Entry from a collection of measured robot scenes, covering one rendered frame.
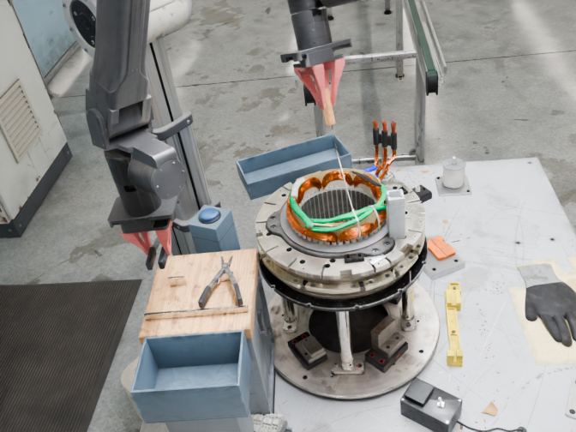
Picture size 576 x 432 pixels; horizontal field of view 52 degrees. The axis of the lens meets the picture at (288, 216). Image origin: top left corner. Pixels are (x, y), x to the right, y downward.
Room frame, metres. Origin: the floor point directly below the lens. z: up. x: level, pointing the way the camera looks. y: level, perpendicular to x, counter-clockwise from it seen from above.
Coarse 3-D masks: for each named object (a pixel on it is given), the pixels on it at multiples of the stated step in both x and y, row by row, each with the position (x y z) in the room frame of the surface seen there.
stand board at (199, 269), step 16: (176, 256) 0.87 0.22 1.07; (192, 256) 0.86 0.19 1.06; (208, 256) 0.85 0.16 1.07; (224, 256) 0.84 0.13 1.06; (240, 256) 0.84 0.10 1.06; (256, 256) 0.83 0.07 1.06; (160, 272) 0.83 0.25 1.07; (176, 272) 0.82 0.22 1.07; (192, 272) 0.81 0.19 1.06; (208, 272) 0.81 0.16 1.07; (240, 272) 0.79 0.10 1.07; (256, 272) 0.80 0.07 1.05; (160, 288) 0.78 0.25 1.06; (176, 288) 0.78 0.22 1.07; (192, 288) 0.77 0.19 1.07; (224, 288) 0.76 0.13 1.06; (240, 288) 0.75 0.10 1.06; (160, 304) 0.74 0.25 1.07; (176, 304) 0.74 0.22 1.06; (192, 304) 0.73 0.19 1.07; (208, 304) 0.72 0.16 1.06; (224, 304) 0.72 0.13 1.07; (144, 320) 0.71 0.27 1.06; (160, 320) 0.71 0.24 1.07; (176, 320) 0.70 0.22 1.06; (192, 320) 0.69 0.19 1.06; (208, 320) 0.69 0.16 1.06; (224, 320) 0.68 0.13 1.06; (240, 320) 0.68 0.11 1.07; (144, 336) 0.68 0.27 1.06
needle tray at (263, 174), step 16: (304, 144) 1.21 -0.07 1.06; (320, 144) 1.22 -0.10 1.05; (336, 144) 1.21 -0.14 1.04; (240, 160) 1.17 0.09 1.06; (256, 160) 1.18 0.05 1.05; (272, 160) 1.19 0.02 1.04; (288, 160) 1.20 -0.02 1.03; (304, 160) 1.19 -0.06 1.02; (320, 160) 1.18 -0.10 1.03; (336, 160) 1.12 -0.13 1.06; (240, 176) 1.15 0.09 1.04; (256, 176) 1.16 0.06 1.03; (272, 176) 1.15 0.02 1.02; (288, 176) 1.09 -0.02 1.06; (256, 192) 1.07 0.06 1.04; (272, 192) 1.08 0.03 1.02
